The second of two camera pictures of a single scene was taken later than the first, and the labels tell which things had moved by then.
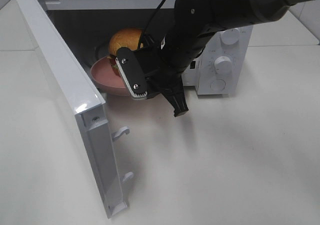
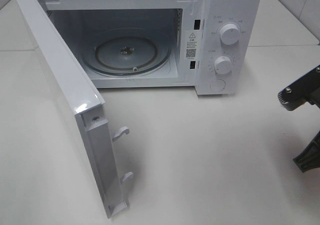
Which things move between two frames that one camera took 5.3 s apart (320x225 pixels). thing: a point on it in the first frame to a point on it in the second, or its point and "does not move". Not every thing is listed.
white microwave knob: x=223 y=66 does not move
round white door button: x=217 y=85 does not move
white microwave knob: x=230 y=36 does not move
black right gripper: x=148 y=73 to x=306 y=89
